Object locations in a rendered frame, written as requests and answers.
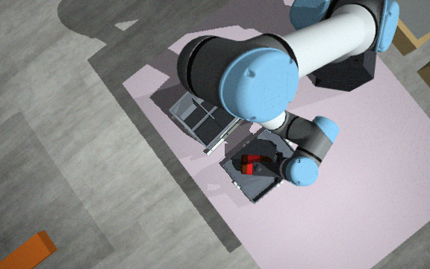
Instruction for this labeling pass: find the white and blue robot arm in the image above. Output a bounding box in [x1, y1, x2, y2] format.
[177, 0, 399, 186]

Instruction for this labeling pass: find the brown bottle with red label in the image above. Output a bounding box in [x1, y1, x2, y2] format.
[240, 155, 273, 175]

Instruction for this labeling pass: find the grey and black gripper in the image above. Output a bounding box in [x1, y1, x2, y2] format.
[274, 152, 287, 182]

